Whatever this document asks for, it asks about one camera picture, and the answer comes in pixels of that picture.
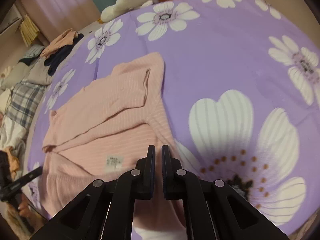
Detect plaid pillow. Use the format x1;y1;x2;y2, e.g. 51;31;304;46
5;81;46;129

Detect yellow hanging cloth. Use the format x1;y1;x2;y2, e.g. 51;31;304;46
19;15;40;47

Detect pink striped knit garment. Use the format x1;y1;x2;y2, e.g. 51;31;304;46
41;53;183;232

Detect beige grey pillow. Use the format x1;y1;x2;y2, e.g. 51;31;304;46
1;59;53;90

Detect purple floral bed sheet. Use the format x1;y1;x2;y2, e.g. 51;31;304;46
28;0;319;235

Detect dark navy folded clothes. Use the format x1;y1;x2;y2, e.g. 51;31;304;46
44;33;84;76

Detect peach folded clothes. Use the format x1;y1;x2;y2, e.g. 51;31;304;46
40;28;78;59

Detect pink curtain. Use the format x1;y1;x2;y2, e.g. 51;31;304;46
20;0;100;41

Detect left hand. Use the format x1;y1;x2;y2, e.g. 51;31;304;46
18;194;33;218

